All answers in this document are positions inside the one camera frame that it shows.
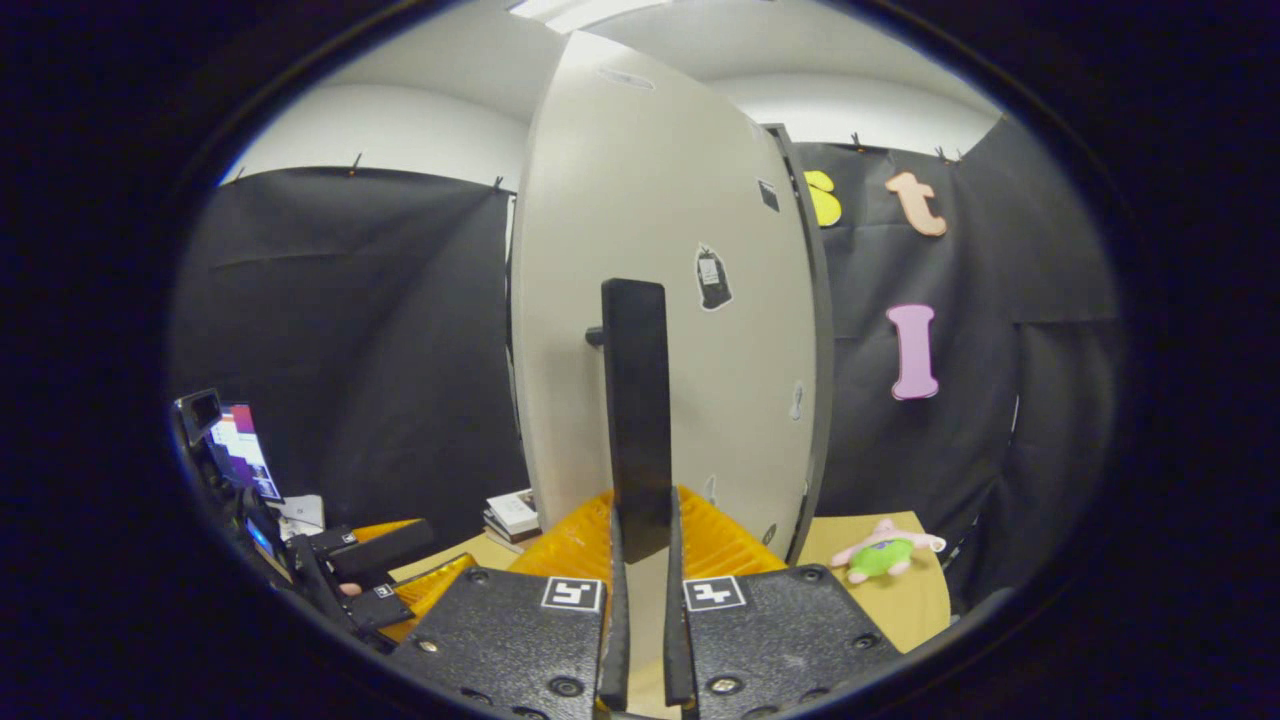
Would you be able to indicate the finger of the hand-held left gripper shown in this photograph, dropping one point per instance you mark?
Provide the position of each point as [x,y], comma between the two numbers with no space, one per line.
[385,550]
[380,607]

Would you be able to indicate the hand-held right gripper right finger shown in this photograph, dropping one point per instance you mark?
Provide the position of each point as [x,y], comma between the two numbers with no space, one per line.
[678,640]

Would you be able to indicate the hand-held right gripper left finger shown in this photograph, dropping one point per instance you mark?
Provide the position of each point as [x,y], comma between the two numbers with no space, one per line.
[616,620]

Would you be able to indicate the light grey cabinet door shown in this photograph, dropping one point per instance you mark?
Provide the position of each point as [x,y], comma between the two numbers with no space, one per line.
[700,400]

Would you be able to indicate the white paper sheet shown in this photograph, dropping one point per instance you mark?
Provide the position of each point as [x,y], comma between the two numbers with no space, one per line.
[305,515]

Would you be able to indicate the dark book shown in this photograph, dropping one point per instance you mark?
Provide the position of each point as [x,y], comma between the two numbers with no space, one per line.
[505,537]

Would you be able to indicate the computer monitor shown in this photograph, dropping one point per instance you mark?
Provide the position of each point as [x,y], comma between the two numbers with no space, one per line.
[240,450]

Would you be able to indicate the pink and green plush toy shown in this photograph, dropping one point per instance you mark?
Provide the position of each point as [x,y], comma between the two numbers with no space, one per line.
[882,558]

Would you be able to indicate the black backdrop cloth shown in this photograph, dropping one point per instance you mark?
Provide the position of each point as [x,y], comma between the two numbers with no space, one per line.
[380,330]

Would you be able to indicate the long ceiling light panel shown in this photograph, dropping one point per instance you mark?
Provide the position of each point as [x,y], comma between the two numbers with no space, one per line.
[580,10]

